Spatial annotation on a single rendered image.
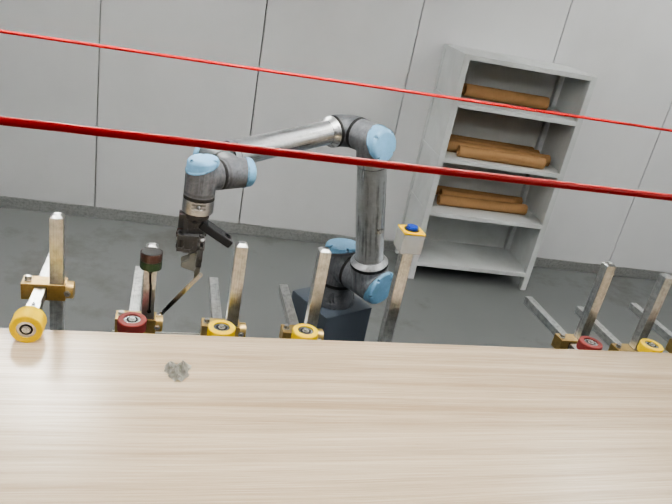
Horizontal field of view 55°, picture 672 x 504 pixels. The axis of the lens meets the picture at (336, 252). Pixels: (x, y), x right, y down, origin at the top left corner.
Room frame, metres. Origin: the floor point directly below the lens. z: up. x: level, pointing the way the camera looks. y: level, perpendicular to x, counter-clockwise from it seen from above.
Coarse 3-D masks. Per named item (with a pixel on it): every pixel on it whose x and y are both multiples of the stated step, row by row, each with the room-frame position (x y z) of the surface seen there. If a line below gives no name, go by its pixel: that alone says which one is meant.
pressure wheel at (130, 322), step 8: (128, 312) 1.57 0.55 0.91; (136, 312) 1.58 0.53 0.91; (120, 320) 1.52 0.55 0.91; (128, 320) 1.53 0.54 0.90; (136, 320) 1.54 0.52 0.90; (144, 320) 1.55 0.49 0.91; (120, 328) 1.51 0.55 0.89; (128, 328) 1.50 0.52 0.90; (136, 328) 1.51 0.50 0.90; (144, 328) 1.53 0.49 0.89
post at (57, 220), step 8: (56, 216) 1.55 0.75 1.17; (64, 216) 1.57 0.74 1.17; (56, 224) 1.54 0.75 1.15; (64, 224) 1.56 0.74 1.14; (56, 232) 1.54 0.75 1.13; (64, 232) 1.57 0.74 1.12; (56, 240) 1.54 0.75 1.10; (64, 240) 1.57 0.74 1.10; (56, 248) 1.54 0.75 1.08; (64, 248) 1.57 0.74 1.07; (56, 256) 1.54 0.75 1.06; (64, 256) 1.57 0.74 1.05; (56, 264) 1.54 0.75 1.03; (64, 264) 1.57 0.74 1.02; (56, 272) 1.54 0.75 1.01; (64, 272) 1.57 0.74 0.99; (56, 280) 1.54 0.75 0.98; (56, 304) 1.54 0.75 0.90; (64, 304) 1.58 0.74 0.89; (56, 312) 1.54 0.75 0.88; (64, 312) 1.58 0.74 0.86; (56, 320) 1.54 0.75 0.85; (56, 328) 1.54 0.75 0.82
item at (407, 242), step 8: (400, 224) 1.87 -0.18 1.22; (400, 232) 1.84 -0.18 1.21; (408, 232) 1.82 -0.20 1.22; (416, 232) 1.83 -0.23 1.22; (400, 240) 1.82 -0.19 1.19; (408, 240) 1.81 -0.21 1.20; (416, 240) 1.82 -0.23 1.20; (400, 248) 1.81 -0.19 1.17; (408, 248) 1.81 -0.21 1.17; (416, 248) 1.82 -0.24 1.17
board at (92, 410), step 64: (0, 384) 1.18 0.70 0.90; (64, 384) 1.22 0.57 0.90; (128, 384) 1.27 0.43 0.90; (192, 384) 1.31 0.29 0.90; (256, 384) 1.37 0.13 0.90; (320, 384) 1.42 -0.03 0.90; (384, 384) 1.48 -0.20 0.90; (448, 384) 1.54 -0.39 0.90; (512, 384) 1.60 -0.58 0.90; (576, 384) 1.67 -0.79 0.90; (640, 384) 1.75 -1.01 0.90; (0, 448) 0.99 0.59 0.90; (64, 448) 1.02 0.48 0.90; (128, 448) 1.06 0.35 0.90; (192, 448) 1.09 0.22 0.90; (256, 448) 1.13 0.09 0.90; (320, 448) 1.18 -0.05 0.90; (384, 448) 1.22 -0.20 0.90; (448, 448) 1.26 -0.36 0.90; (512, 448) 1.31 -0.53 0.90; (576, 448) 1.36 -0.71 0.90; (640, 448) 1.42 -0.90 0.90
